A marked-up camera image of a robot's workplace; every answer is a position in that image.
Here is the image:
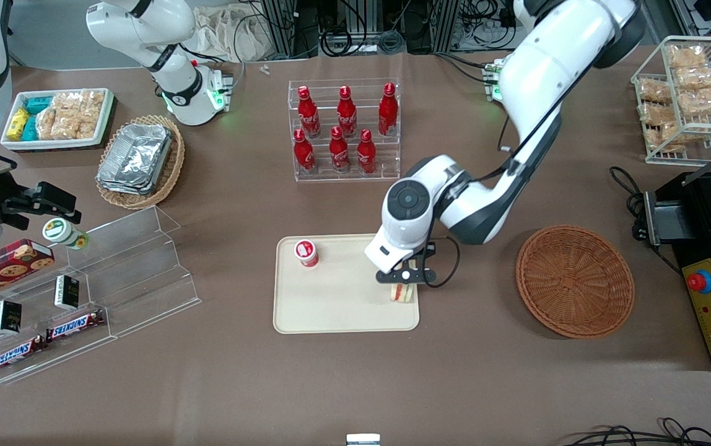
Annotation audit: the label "bagged fried bread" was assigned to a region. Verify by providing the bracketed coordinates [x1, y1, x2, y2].
[668, 44, 708, 71]
[674, 66, 711, 91]
[645, 122, 689, 153]
[677, 86, 711, 118]
[638, 79, 674, 103]
[638, 102, 679, 127]

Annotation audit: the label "small black carton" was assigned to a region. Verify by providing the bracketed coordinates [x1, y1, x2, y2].
[0, 299, 23, 336]
[53, 275, 81, 311]

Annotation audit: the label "black floor cables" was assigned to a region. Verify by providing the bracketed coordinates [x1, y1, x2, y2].
[569, 417, 711, 446]

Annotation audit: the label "black machine housing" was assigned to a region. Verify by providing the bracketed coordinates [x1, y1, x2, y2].
[653, 170, 711, 372]

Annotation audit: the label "stack of foil trays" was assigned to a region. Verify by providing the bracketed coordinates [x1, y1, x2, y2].
[96, 123, 174, 196]

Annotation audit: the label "red white yogurt cup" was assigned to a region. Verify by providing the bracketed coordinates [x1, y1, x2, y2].
[294, 238, 321, 268]

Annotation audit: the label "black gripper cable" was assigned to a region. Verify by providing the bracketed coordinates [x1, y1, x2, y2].
[422, 234, 461, 289]

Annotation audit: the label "beige plastic tray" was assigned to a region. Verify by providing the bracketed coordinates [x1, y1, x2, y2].
[273, 232, 421, 335]

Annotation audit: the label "light wicker basket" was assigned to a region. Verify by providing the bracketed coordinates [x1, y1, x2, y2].
[95, 114, 186, 211]

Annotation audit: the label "yellow snack packet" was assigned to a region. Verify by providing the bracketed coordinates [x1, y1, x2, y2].
[7, 108, 30, 141]

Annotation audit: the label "triangular sandwich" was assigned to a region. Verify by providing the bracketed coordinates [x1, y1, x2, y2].
[390, 260, 419, 305]

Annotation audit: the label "clear acrylic bottle rack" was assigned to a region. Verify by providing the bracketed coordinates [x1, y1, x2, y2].
[287, 77, 402, 183]

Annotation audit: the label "Snickers chocolate bar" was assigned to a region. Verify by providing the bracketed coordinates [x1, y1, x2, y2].
[0, 334, 47, 375]
[45, 309, 106, 343]

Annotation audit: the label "brown wicker basket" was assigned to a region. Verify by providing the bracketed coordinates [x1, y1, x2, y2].
[515, 224, 636, 339]

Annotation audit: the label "white cloth bag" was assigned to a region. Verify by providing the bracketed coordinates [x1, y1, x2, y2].
[191, 5, 271, 63]

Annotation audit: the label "clear acrylic step display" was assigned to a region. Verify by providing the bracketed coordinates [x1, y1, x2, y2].
[0, 206, 202, 386]

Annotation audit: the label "white plastic snack bin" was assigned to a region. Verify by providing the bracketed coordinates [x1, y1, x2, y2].
[0, 87, 115, 152]

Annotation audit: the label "red plaid cookie box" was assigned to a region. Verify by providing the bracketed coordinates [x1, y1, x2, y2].
[0, 238, 56, 309]

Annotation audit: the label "bagged rice crackers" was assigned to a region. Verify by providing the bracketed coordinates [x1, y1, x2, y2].
[36, 108, 60, 141]
[52, 90, 106, 141]

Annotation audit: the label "black power cable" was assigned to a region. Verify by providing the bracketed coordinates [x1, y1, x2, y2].
[609, 165, 682, 274]

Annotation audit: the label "red cola bottle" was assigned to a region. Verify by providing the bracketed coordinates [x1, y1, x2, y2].
[356, 128, 378, 175]
[378, 82, 399, 137]
[329, 126, 352, 174]
[336, 85, 359, 139]
[297, 85, 322, 139]
[293, 128, 318, 175]

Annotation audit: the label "green lidded drink cup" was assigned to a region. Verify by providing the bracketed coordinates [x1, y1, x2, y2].
[42, 217, 89, 251]

